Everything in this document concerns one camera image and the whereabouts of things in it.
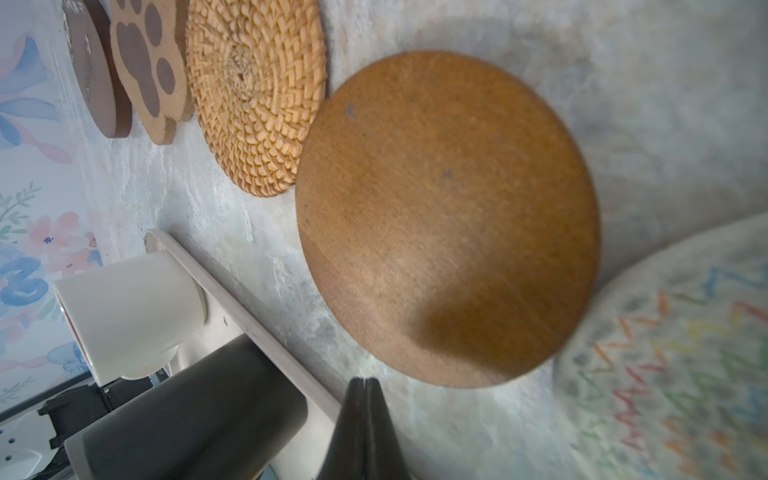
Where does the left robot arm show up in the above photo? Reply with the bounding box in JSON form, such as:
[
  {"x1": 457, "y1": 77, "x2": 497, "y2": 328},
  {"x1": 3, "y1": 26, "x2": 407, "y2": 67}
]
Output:
[{"x1": 1, "y1": 369, "x2": 169, "y2": 479}]

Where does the woven rattan round coaster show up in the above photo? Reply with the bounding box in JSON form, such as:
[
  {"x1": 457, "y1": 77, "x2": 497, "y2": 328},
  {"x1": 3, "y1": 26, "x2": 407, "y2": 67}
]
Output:
[{"x1": 185, "y1": 0, "x2": 327, "y2": 197}]

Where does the cork paw print coaster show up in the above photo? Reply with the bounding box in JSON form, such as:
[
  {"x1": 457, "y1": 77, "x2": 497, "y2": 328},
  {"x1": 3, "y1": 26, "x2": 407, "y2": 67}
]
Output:
[{"x1": 108, "y1": 0, "x2": 194, "y2": 145}]

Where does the beige serving tray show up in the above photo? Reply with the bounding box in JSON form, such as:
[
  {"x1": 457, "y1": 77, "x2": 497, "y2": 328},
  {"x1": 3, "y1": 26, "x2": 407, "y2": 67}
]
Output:
[{"x1": 144, "y1": 229, "x2": 341, "y2": 479}]

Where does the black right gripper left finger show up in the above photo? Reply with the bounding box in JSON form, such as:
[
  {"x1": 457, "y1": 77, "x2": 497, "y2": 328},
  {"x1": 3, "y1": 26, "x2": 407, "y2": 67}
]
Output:
[{"x1": 317, "y1": 378, "x2": 365, "y2": 480}]

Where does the white mug red inside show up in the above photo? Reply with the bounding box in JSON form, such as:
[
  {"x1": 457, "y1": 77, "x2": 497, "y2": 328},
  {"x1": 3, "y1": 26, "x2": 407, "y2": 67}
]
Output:
[{"x1": 54, "y1": 250, "x2": 207, "y2": 386}]

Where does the plain round wooden coaster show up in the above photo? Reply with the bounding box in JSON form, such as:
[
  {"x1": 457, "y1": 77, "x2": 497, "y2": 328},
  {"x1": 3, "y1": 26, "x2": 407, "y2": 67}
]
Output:
[{"x1": 296, "y1": 51, "x2": 601, "y2": 388}]

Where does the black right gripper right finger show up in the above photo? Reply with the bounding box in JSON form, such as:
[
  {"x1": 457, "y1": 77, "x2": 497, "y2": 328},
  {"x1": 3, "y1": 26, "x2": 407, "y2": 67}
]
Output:
[{"x1": 364, "y1": 378, "x2": 411, "y2": 480}]

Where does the dark glossy wooden round coaster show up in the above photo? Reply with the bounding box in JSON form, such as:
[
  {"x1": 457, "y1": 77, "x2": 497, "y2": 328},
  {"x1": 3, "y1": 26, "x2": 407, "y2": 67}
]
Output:
[{"x1": 61, "y1": 0, "x2": 132, "y2": 139}]

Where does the black mug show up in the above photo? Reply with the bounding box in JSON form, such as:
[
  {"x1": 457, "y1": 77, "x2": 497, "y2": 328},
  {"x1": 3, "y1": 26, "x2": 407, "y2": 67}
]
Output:
[{"x1": 65, "y1": 335, "x2": 308, "y2": 479}]

